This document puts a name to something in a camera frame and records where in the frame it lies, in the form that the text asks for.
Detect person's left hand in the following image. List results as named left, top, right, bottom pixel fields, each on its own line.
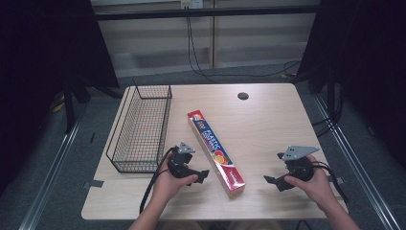
left=150, top=155, right=199, bottom=205

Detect plastic wrap box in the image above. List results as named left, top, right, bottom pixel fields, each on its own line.
left=187, top=109, right=247, bottom=200

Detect black stand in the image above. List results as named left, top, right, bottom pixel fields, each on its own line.
left=61, top=75, right=92, bottom=135

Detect black floor cables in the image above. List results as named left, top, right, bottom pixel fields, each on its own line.
left=310, top=92, right=346, bottom=139

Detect wooden table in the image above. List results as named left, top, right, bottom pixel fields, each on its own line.
left=80, top=82, right=350, bottom=222

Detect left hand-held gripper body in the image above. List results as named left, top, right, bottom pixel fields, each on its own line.
left=167, top=141, right=196, bottom=179

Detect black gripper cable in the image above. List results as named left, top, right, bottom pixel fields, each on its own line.
left=310, top=160, right=350, bottom=204
left=139, top=146, right=178, bottom=215

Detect black hanging wall cable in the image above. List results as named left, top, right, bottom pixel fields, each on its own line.
left=186, top=15, right=302, bottom=84

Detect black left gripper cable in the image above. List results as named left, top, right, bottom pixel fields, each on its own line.
left=139, top=146, right=178, bottom=215

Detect black wire basket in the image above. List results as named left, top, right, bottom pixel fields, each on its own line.
left=105, top=79, right=173, bottom=174

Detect metal floor rail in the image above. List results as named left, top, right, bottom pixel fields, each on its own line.
left=312, top=94, right=404, bottom=230
left=18, top=104, right=89, bottom=230

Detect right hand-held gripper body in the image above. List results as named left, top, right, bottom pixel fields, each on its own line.
left=277, top=145, right=321, bottom=183

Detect white wall outlet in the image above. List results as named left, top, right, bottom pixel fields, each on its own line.
left=180, top=0, right=204, bottom=10

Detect person's right hand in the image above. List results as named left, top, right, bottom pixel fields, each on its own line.
left=283, top=154, right=338, bottom=213

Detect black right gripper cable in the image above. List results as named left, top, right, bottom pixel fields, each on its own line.
left=310, top=160, right=350, bottom=204

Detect grey tape strip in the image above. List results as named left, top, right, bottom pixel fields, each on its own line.
left=327, top=175, right=347, bottom=186
left=81, top=179, right=105, bottom=190

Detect black horizontal bar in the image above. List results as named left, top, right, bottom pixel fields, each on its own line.
left=94, top=4, right=320, bottom=22

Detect black curtain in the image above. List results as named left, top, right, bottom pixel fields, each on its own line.
left=0, top=0, right=121, bottom=196
left=298, top=0, right=406, bottom=167

